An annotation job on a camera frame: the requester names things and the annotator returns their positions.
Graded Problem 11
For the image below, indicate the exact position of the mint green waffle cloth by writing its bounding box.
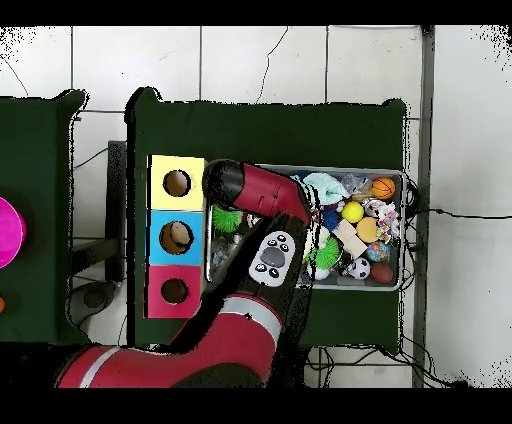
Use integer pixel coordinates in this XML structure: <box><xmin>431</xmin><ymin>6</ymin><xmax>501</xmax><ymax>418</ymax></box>
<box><xmin>299</xmin><ymin>171</ymin><xmax>351</xmax><ymax>209</ymax></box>

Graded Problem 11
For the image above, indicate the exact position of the pink round disc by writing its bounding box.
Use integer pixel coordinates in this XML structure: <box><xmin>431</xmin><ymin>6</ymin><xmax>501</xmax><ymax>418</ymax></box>
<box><xmin>0</xmin><ymin>196</ymin><xmax>28</xmax><ymax>270</ymax></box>

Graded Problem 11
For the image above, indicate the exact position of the wooden box with three holes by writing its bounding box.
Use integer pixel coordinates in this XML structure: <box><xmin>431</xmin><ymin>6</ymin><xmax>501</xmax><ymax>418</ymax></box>
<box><xmin>144</xmin><ymin>154</ymin><xmax>209</xmax><ymax>320</ymax></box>

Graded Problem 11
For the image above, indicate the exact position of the clear shallow mesh bin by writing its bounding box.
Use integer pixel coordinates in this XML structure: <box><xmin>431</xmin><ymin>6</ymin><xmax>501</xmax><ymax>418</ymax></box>
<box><xmin>207</xmin><ymin>163</ymin><xmax>409</xmax><ymax>293</ymax></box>

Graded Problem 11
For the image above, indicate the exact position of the green fuzzy toy with eyes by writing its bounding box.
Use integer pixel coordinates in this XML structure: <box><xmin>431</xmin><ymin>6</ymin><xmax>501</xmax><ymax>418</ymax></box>
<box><xmin>211</xmin><ymin>205</ymin><xmax>245</xmax><ymax>234</ymax></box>

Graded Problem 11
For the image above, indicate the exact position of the dark green table cloth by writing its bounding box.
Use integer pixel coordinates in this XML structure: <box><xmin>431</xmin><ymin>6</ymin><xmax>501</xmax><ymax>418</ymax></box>
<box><xmin>125</xmin><ymin>86</ymin><xmax>409</xmax><ymax>353</ymax></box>

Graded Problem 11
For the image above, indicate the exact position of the green spiky ball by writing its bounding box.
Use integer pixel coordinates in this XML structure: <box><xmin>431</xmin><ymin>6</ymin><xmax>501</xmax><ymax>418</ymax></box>
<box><xmin>310</xmin><ymin>238</ymin><xmax>344</xmax><ymax>272</ymax></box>

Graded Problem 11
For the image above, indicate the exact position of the plain wooden block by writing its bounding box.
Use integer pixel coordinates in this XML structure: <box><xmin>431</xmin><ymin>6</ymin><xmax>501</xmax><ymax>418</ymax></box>
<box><xmin>332</xmin><ymin>220</ymin><xmax>369</xmax><ymax>261</ymax></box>

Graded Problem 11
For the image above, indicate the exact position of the small black white soccer ball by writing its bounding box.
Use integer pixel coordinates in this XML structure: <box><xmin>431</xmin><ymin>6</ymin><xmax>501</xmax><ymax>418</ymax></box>
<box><xmin>348</xmin><ymin>256</ymin><xmax>373</xmax><ymax>281</ymax></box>

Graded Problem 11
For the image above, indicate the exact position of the small globe print ball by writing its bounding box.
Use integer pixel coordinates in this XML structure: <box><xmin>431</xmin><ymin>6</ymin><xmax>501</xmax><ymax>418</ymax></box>
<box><xmin>366</xmin><ymin>239</ymin><xmax>391</xmax><ymax>263</ymax></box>

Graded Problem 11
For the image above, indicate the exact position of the small orange basketball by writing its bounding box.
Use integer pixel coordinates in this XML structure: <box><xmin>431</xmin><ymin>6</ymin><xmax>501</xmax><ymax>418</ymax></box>
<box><xmin>371</xmin><ymin>176</ymin><xmax>397</xmax><ymax>201</ymax></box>

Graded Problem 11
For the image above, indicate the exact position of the black stand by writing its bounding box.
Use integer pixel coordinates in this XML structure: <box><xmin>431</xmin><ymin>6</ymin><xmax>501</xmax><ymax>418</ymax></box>
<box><xmin>106</xmin><ymin>140</ymin><xmax>128</xmax><ymax>283</ymax></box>

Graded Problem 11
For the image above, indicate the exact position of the small brown football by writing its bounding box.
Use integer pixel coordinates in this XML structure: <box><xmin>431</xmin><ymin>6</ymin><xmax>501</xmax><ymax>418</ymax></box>
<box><xmin>371</xmin><ymin>261</ymin><xmax>395</xmax><ymax>285</ymax></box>

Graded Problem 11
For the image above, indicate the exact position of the grey vertical pole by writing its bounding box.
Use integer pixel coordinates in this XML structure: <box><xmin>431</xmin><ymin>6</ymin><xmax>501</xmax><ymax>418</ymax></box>
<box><xmin>411</xmin><ymin>25</ymin><xmax>437</xmax><ymax>389</ymax></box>

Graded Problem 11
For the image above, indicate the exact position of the dark green side table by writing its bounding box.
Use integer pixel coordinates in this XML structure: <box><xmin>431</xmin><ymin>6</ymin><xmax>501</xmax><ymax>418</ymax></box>
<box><xmin>0</xmin><ymin>89</ymin><xmax>89</xmax><ymax>347</ymax></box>

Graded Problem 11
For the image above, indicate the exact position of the black cable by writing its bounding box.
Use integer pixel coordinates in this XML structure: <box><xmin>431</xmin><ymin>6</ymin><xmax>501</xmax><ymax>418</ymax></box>
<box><xmin>415</xmin><ymin>206</ymin><xmax>512</xmax><ymax>221</ymax></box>

